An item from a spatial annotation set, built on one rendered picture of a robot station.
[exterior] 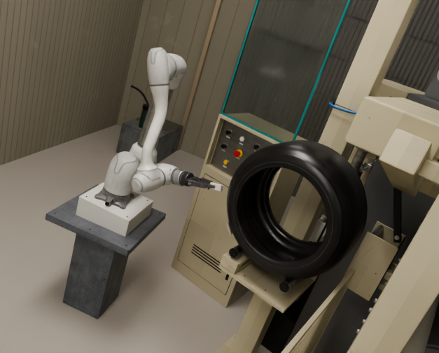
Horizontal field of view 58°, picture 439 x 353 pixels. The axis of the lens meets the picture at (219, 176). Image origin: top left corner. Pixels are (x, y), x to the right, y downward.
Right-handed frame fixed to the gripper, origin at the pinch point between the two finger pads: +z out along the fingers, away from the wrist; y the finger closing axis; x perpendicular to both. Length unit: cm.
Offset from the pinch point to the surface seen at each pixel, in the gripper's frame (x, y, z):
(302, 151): -27, -9, 46
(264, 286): 40, -5, 35
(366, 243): 14, 18, 72
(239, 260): 29.8, -8.2, 21.8
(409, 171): -34, -48, 91
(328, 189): -15, -12, 60
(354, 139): -38, -37, 73
